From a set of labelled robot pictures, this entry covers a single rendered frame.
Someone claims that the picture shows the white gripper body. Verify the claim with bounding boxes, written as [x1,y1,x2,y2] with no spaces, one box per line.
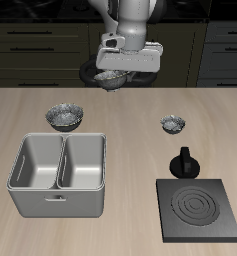
[95,41,164,74]

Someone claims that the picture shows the medium grey speckled bowl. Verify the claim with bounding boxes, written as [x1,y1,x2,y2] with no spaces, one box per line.
[93,70,129,92]

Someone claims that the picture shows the small grey speckled bowl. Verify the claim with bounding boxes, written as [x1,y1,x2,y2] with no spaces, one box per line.
[159,114,187,135]

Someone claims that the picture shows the large grey speckled bowl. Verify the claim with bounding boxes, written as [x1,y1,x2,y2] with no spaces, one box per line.
[44,102,85,133]

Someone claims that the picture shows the dark kitchen cupboard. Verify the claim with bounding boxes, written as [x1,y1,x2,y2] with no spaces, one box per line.
[0,0,212,89]

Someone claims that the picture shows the grey drawer cabinet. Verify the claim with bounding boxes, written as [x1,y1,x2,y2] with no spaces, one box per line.
[196,18,237,89]

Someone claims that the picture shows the round black knob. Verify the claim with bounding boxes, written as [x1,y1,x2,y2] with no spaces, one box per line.
[169,146,201,179]

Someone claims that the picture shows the white two-bin basket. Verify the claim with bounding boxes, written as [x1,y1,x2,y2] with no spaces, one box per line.
[6,132,108,219]

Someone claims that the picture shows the dark grey stove plate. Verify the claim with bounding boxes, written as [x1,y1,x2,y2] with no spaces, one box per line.
[155,178,237,244]

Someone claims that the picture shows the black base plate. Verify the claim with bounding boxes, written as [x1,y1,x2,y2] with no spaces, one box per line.
[78,54,158,88]

